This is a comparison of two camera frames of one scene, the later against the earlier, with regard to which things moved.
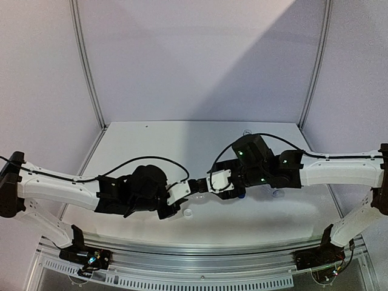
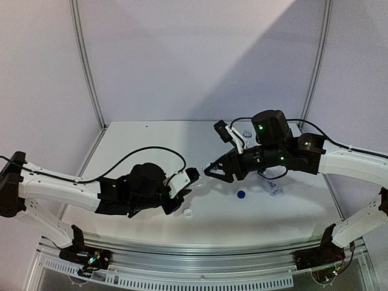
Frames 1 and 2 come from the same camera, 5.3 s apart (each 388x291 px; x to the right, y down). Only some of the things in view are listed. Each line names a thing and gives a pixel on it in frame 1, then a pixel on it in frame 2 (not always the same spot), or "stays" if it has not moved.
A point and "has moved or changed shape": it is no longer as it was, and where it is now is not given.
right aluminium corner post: x=316 y=64 stays
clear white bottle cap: x=188 y=213 stays
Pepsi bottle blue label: x=247 y=131 stays
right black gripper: x=220 y=166 → x=225 y=161
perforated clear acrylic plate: x=350 y=274 stays
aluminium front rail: x=202 y=257 stays
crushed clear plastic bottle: x=278 y=193 has moved or changed shape
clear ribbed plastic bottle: x=198 y=197 → x=202 y=180
